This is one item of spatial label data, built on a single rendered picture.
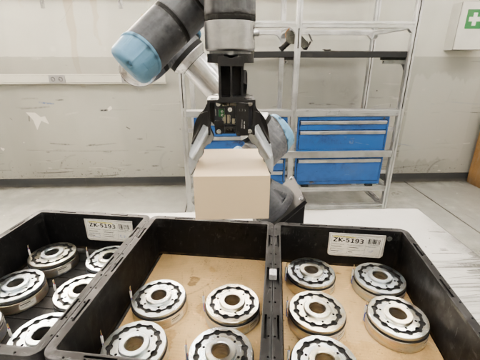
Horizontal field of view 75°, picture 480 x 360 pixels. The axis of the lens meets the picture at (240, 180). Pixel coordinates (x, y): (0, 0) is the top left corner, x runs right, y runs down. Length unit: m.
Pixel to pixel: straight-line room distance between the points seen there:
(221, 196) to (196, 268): 0.31
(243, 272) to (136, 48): 0.51
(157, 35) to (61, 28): 3.07
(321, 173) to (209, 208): 2.19
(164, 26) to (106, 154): 3.12
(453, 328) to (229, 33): 0.56
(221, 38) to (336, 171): 2.29
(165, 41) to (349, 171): 2.33
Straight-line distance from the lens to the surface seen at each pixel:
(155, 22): 0.55
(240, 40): 0.48
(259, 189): 0.50
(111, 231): 0.86
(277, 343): 0.48
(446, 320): 0.65
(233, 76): 0.49
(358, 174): 2.77
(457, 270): 1.17
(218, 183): 0.49
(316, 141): 2.56
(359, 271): 0.75
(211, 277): 0.74
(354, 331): 0.66
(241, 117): 0.47
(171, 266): 0.79
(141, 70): 0.54
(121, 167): 3.61
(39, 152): 3.90
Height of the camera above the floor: 1.29
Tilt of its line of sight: 21 degrees down
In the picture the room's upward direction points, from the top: straight up
